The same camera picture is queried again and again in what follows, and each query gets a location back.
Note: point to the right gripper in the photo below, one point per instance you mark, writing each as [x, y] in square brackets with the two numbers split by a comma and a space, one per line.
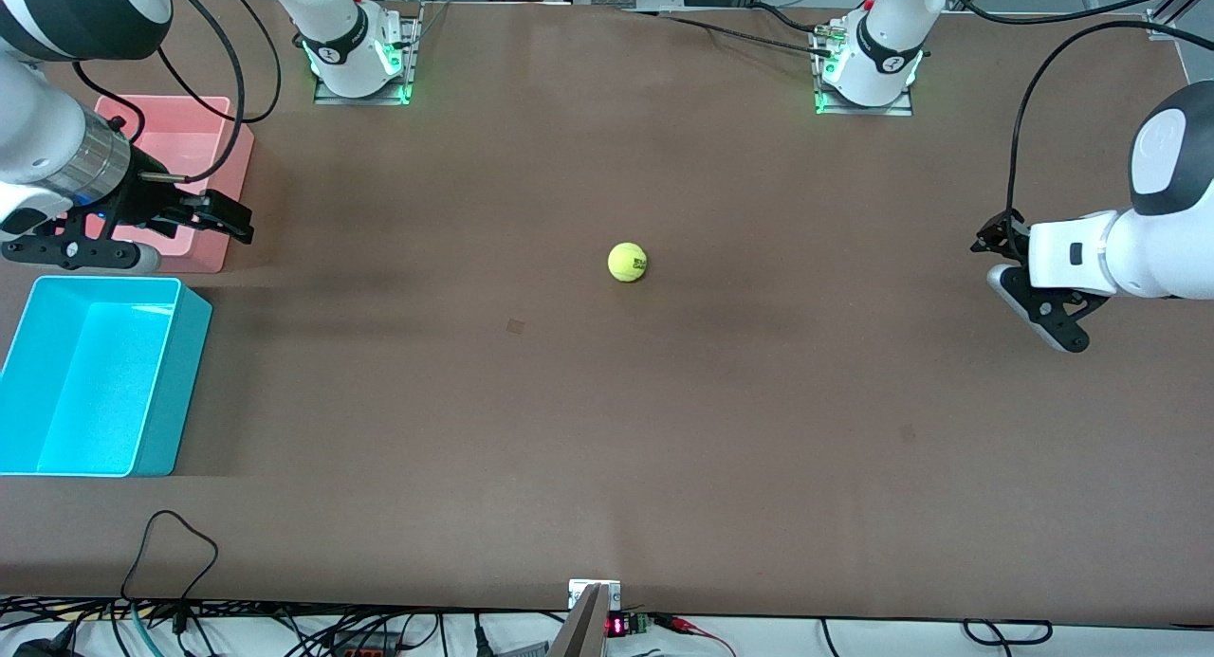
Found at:
[152, 201]

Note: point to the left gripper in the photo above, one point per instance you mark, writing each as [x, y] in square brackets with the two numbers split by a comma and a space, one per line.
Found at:
[1005, 231]

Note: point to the yellow tennis ball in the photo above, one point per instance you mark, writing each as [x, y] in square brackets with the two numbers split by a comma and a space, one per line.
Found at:
[627, 262]

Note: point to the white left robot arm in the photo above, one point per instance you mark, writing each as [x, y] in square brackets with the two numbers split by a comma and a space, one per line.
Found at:
[1176, 230]

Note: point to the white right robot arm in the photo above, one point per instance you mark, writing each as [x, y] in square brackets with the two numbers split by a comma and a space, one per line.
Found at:
[38, 126]

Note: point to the pink plastic bin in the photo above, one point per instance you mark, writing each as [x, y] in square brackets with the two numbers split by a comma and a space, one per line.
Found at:
[204, 136]

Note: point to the blue plastic bin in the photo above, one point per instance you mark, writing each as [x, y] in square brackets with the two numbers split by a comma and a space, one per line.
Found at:
[95, 382]

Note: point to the red digit display module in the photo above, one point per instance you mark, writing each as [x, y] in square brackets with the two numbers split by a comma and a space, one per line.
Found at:
[626, 625]

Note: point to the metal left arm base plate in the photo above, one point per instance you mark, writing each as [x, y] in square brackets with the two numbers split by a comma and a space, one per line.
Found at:
[901, 107]

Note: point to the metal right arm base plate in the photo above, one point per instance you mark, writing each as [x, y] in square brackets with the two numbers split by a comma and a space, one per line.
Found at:
[403, 64]

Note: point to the aluminium frame corner post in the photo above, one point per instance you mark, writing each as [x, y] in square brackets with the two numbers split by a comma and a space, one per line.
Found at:
[1171, 12]

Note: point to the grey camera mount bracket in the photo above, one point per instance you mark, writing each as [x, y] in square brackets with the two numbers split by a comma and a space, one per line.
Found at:
[583, 629]

